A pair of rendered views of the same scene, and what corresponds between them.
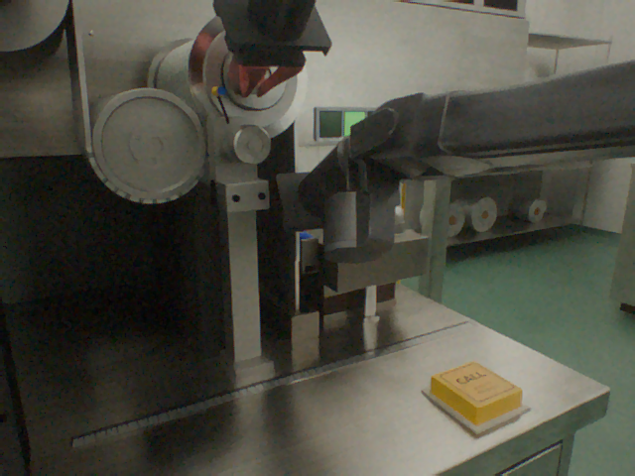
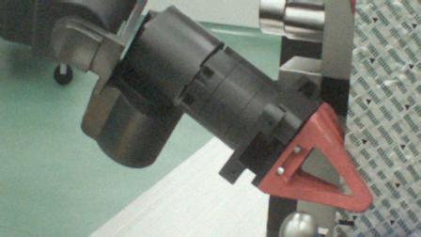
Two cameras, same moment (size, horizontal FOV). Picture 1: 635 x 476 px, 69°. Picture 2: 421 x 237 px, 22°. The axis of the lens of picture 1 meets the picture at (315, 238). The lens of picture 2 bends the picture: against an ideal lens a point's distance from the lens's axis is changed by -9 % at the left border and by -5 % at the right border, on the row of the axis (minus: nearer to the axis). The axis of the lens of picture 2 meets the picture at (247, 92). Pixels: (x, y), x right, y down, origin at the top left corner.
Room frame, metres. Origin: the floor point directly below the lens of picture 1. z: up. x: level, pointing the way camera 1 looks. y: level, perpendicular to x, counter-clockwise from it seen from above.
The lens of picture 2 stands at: (1.11, -0.59, 1.34)
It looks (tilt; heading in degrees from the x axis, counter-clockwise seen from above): 14 degrees down; 135
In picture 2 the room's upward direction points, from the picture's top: 4 degrees clockwise
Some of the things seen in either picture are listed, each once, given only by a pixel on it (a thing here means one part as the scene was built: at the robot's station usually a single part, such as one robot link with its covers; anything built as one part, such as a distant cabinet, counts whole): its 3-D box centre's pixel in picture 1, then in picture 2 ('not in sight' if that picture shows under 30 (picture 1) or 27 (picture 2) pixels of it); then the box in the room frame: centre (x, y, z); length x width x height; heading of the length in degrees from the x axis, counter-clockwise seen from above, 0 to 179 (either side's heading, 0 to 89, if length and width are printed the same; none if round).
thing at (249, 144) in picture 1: (249, 144); (277, 8); (0.49, 0.07, 1.18); 0.04 x 0.02 x 0.04; 119
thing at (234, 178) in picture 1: (242, 250); (310, 169); (0.52, 0.09, 1.05); 0.06 x 0.05 x 0.31; 29
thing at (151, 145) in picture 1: (135, 139); not in sight; (0.63, 0.24, 1.17); 0.26 x 0.12 x 0.12; 29
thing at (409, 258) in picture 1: (317, 232); not in sight; (0.81, 0.00, 1.00); 0.40 x 0.16 x 0.06; 29
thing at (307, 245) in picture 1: (278, 237); not in sight; (0.72, 0.06, 1.01); 0.23 x 0.03 x 0.05; 29
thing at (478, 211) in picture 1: (506, 144); not in sight; (4.19, -1.70, 0.92); 1.83 x 0.53 x 1.85; 119
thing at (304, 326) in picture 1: (265, 293); not in sight; (0.71, 0.08, 0.92); 0.28 x 0.04 x 0.04; 29
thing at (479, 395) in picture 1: (475, 391); not in sight; (0.45, -0.18, 0.91); 0.07 x 0.07 x 0.02; 29
